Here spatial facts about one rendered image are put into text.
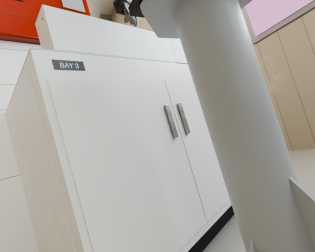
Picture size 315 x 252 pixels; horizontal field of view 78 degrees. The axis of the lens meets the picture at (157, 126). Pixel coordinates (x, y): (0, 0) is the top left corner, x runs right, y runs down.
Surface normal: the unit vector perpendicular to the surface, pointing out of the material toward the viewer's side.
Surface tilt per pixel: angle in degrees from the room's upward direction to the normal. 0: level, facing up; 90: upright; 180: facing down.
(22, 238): 90
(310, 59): 90
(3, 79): 90
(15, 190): 90
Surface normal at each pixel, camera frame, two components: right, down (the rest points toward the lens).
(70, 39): 0.66, -0.24
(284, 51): -0.82, 0.21
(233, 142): -0.61, 0.14
